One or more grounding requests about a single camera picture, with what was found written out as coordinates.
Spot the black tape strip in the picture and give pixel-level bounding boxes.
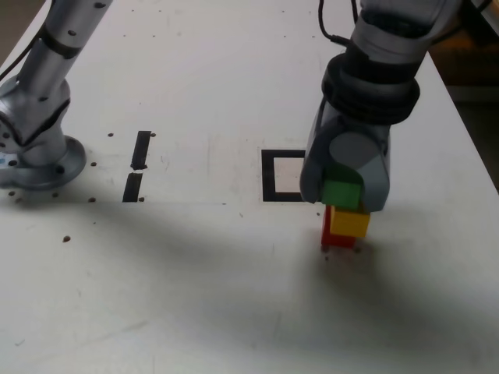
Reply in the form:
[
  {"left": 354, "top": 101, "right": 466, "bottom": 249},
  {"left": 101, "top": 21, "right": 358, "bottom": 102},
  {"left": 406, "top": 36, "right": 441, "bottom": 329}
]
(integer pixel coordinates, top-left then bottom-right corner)
[{"left": 122, "top": 130, "right": 152, "bottom": 203}]

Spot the red cube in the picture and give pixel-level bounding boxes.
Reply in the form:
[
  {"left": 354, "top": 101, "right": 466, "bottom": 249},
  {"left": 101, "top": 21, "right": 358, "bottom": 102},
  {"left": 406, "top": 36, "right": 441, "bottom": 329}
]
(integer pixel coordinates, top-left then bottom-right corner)
[{"left": 321, "top": 205, "right": 357, "bottom": 249}]

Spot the yellow cube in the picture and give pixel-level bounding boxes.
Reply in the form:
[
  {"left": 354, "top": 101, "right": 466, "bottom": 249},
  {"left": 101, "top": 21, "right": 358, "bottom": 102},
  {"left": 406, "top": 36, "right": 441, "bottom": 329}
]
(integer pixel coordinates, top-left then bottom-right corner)
[{"left": 329, "top": 202, "right": 371, "bottom": 238}]

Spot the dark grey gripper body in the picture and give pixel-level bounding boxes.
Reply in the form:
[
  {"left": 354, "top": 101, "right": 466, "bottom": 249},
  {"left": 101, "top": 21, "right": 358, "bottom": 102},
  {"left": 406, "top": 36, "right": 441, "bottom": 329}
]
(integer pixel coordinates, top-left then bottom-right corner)
[{"left": 335, "top": 114, "right": 393, "bottom": 157}]

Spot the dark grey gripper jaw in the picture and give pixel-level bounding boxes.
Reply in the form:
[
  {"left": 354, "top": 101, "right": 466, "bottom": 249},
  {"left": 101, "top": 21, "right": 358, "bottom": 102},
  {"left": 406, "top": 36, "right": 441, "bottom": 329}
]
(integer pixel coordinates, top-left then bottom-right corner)
[{"left": 299, "top": 100, "right": 342, "bottom": 205}]

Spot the black tape square outline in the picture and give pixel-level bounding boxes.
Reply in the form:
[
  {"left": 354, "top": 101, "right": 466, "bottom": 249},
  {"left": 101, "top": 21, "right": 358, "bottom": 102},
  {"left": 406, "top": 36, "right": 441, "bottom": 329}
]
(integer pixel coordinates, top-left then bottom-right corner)
[{"left": 260, "top": 149, "right": 307, "bottom": 203}]

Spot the brown wooden crate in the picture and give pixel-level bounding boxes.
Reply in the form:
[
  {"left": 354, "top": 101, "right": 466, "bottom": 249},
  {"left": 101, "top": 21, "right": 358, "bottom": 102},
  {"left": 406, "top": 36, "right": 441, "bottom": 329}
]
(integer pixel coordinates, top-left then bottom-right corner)
[{"left": 426, "top": 0, "right": 499, "bottom": 85}]

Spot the green cube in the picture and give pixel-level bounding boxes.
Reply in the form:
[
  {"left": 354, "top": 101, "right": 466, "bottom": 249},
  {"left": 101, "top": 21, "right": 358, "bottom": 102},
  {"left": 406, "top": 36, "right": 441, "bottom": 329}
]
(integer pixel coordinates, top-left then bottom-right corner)
[{"left": 321, "top": 163, "right": 364, "bottom": 210}]

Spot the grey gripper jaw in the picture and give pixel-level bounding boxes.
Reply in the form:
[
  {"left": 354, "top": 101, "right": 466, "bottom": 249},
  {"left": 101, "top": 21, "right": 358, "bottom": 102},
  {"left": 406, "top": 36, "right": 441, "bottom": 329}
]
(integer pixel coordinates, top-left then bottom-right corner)
[{"left": 329, "top": 132, "right": 391, "bottom": 213}]

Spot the grey metal beam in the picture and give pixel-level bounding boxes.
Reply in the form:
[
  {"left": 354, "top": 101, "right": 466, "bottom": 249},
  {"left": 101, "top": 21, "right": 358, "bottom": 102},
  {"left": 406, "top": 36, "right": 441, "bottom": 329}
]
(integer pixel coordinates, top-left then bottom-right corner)
[{"left": 447, "top": 84, "right": 499, "bottom": 104}]

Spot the black cable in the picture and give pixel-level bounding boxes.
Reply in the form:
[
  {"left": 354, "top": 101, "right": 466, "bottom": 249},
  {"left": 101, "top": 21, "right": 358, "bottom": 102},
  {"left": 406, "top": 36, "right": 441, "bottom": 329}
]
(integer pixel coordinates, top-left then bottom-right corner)
[
  {"left": 317, "top": 0, "right": 354, "bottom": 46},
  {"left": 0, "top": 35, "right": 44, "bottom": 77}
]

